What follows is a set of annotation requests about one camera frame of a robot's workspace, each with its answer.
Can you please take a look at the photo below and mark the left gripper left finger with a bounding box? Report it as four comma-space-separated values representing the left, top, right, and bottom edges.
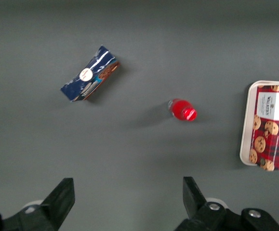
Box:
0, 178, 76, 231

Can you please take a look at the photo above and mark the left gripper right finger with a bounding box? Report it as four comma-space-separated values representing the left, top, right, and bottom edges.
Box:
174, 176, 279, 231

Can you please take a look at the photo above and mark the red tartan cookie box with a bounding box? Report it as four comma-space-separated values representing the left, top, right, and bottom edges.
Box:
248, 84, 279, 172

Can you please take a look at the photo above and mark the beige plastic tray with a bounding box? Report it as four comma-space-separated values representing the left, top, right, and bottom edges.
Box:
239, 80, 279, 168

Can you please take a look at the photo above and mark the blue cookie box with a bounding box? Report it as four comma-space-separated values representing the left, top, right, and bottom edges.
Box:
60, 45, 121, 103

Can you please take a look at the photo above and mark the red drink bottle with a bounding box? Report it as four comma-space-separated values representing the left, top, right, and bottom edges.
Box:
167, 98, 198, 122

